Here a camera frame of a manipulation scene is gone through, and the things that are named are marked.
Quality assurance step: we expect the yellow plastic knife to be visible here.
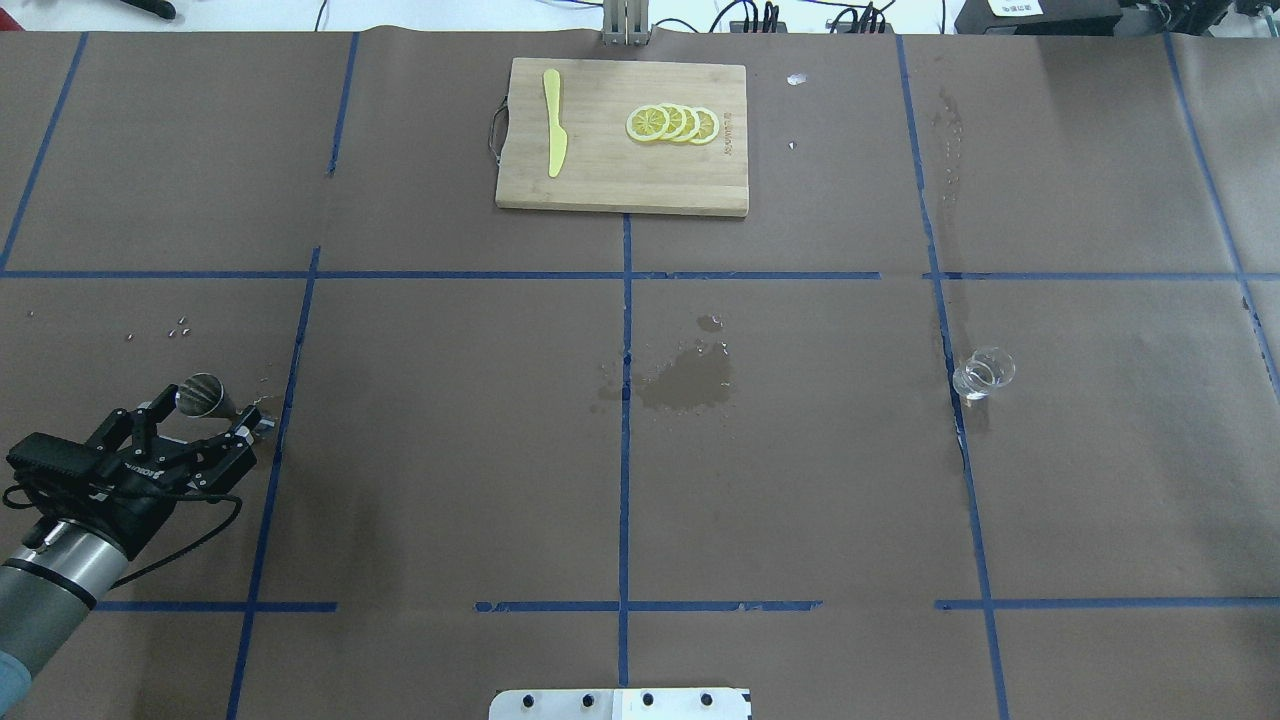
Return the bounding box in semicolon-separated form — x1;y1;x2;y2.
541;68;570;179

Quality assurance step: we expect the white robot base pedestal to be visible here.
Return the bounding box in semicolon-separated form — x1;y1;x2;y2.
488;687;754;719

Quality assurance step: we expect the glass beaker shaker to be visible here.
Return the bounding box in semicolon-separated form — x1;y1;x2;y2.
951;346;1018;402

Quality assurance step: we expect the aluminium frame post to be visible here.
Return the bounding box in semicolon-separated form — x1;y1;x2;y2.
600;0;652;47

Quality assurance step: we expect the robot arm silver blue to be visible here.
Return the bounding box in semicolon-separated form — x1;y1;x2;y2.
1;386;278;710

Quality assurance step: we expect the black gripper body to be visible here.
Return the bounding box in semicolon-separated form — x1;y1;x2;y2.
88;439;259;561

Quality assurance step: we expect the bamboo cutting board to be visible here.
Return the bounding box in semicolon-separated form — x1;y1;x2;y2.
495;56;750;218

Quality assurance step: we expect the steel measuring jigger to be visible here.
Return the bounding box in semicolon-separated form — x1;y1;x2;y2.
174;372;268;427

